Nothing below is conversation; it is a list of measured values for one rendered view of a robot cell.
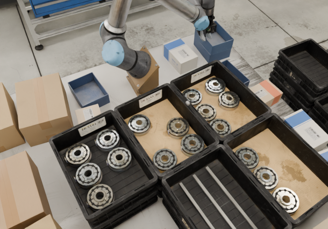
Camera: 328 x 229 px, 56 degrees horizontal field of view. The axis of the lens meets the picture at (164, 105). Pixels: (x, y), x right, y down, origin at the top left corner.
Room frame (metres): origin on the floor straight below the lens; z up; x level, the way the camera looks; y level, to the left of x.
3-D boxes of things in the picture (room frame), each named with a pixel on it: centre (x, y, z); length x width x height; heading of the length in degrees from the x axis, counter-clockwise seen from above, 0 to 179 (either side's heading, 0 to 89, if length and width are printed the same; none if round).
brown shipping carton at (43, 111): (0.95, 0.60, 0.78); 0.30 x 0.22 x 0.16; 21
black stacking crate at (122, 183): (0.59, 0.25, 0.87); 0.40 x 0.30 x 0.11; 33
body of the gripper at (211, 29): (1.42, -0.24, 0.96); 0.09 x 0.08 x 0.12; 26
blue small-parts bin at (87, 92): (1.10, 0.41, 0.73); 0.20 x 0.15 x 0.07; 34
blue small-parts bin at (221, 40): (1.48, -0.30, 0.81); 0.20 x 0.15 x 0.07; 27
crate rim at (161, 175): (0.75, 0.00, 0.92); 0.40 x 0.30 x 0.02; 33
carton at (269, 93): (1.08, -0.54, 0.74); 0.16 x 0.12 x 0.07; 123
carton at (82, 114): (0.89, 0.37, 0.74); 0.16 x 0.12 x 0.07; 22
